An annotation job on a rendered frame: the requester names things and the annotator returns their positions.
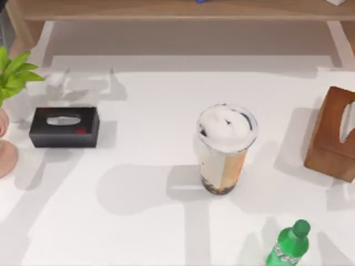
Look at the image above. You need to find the bubble tea cup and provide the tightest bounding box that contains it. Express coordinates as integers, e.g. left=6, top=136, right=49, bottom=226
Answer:
left=197, top=103, right=258, bottom=196

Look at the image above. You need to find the black tissue box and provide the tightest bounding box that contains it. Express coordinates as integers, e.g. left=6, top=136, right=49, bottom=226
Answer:
left=28, top=106, right=100, bottom=149

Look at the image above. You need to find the wooden shelf unit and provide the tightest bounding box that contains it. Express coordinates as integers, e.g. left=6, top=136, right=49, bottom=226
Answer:
left=4, top=0, right=355, bottom=69

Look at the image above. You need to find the brown wooden tissue box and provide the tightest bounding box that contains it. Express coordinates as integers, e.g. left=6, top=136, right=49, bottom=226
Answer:
left=303, top=86, right=355, bottom=183

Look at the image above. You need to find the green bottle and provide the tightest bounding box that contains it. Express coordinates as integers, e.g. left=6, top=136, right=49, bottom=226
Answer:
left=265, top=219, right=311, bottom=266

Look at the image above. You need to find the pink plant pot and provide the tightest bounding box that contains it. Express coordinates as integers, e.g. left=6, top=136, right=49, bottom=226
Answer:
left=0, top=106, right=19, bottom=178

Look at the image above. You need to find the green potted plant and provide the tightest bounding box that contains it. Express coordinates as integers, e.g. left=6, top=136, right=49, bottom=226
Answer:
left=0, top=45, right=45, bottom=108

